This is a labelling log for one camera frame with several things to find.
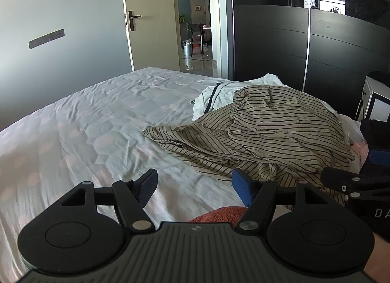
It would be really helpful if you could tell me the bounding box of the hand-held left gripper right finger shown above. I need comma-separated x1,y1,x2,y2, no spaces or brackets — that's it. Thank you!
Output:
232,169,332,234

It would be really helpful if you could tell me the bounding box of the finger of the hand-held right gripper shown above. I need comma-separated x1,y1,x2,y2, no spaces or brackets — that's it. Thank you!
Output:
321,166,390,195
367,148,390,178

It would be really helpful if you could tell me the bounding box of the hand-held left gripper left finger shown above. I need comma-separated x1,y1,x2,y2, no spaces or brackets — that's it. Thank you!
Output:
59,169,159,233

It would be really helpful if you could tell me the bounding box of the beige striped garment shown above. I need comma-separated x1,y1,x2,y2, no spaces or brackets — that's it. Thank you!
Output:
228,86,356,171
142,109,348,211

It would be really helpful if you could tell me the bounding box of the person's right forearm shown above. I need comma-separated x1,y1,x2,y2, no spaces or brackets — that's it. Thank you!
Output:
362,232,390,283

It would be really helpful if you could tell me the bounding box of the pink cloth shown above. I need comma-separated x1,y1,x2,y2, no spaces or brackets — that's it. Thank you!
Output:
350,140,371,168

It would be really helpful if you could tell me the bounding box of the dark cloth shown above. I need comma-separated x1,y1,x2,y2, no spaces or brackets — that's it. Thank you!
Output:
360,119,390,151

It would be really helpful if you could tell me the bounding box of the red fuzzy cloth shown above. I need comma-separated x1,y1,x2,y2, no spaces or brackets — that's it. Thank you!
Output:
187,206,249,223

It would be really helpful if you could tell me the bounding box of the white nightstand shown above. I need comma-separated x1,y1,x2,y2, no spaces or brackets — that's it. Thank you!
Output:
355,76,390,123

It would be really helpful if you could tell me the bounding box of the bed with dotted white sheet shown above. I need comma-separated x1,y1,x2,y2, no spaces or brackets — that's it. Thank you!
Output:
0,67,371,280

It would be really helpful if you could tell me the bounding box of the white garment with black stripe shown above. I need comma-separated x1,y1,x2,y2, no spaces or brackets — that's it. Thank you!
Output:
191,73,293,121

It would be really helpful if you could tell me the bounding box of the dark sliding wardrobe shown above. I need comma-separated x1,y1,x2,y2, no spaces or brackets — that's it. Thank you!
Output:
229,0,390,119

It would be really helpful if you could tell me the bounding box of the dark wooden chair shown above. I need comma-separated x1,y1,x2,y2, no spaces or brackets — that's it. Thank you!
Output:
189,24,204,59

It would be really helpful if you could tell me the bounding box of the beige door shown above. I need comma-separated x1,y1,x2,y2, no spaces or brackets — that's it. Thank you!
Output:
121,0,181,73

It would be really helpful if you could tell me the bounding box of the dark door handle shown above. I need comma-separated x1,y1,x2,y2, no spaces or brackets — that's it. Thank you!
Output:
128,10,142,31

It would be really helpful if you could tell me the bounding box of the grey wall switch panel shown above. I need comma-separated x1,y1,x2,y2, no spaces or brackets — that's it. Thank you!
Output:
28,28,65,50

